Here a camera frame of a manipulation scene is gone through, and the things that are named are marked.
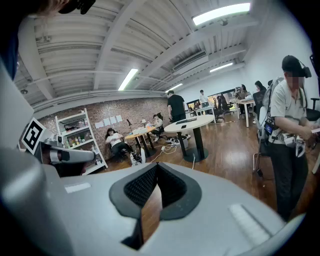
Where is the person's dark shirt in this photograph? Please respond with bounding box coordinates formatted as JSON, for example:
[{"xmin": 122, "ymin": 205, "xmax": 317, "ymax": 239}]
[{"xmin": 0, "ymin": 14, "xmax": 20, "ymax": 81}]

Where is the black office chair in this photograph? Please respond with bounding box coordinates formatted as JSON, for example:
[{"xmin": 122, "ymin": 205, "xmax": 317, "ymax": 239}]
[
  {"xmin": 215, "ymin": 93, "xmax": 227, "ymax": 123},
  {"xmin": 221, "ymin": 92, "xmax": 235, "ymax": 116},
  {"xmin": 305, "ymin": 97, "xmax": 320, "ymax": 123}
]

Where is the black head-mounted camera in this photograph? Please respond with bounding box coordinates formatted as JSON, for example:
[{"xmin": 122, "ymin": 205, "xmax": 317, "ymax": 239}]
[{"xmin": 58, "ymin": 0, "xmax": 97, "ymax": 15}]

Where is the white desk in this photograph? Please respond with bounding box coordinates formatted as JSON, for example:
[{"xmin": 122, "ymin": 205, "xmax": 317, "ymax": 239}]
[
  {"xmin": 234, "ymin": 98, "xmax": 256, "ymax": 128},
  {"xmin": 196, "ymin": 106, "xmax": 217, "ymax": 125}
]

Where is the ceiling air vent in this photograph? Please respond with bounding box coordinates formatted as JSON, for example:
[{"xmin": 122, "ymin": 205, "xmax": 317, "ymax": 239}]
[{"xmin": 171, "ymin": 50, "xmax": 209, "ymax": 73}]

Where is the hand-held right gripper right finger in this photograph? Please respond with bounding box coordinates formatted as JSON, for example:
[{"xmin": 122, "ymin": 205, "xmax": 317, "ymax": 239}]
[{"xmin": 138, "ymin": 161, "xmax": 287, "ymax": 256}]

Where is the black keyboard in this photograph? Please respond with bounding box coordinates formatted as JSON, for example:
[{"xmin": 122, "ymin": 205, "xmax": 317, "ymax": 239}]
[{"xmin": 175, "ymin": 117, "xmax": 198, "ymax": 125}]

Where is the white chair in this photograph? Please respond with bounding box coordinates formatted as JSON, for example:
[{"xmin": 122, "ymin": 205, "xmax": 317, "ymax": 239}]
[{"xmin": 252, "ymin": 106, "xmax": 270, "ymax": 176}]

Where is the cluster of bottles and snacks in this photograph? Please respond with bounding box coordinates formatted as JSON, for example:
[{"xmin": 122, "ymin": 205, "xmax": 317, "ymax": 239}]
[{"xmin": 64, "ymin": 119, "xmax": 94, "ymax": 148}]

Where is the white shelf rack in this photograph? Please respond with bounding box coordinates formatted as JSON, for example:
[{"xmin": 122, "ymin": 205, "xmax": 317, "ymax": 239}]
[{"xmin": 54, "ymin": 107, "xmax": 109, "ymax": 176}]

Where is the round wooden table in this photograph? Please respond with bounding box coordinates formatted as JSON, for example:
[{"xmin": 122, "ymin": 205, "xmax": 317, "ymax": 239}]
[{"xmin": 124, "ymin": 126, "xmax": 157, "ymax": 158}]

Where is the white round table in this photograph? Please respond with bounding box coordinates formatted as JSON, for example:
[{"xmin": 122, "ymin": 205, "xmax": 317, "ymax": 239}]
[{"xmin": 164, "ymin": 114, "xmax": 216, "ymax": 163}]

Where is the long ceiling light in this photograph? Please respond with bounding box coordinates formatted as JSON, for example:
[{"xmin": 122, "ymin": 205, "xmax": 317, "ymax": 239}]
[
  {"xmin": 117, "ymin": 68, "xmax": 139, "ymax": 92},
  {"xmin": 209, "ymin": 62, "xmax": 234, "ymax": 74},
  {"xmin": 164, "ymin": 83, "xmax": 184, "ymax": 94},
  {"xmin": 191, "ymin": 2, "xmax": 251, "ymax": 26}
]

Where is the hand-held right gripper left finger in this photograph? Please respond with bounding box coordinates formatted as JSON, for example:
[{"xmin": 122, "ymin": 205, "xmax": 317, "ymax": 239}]
[{"xmin": 42, "ymin": 161, "xmax": 159, "ymax": 256}]

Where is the white equipment backpack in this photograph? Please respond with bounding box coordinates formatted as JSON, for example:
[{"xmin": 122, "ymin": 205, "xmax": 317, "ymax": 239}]
[{"xmin": 129, "ymin": 147, "xmax": 147, "ymax": 168}]

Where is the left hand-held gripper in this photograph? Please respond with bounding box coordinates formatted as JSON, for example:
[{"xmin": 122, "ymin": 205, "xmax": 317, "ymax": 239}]
[{"xmin": 21, "ymin": 117, "xmax": 98, "ymax": 165}]

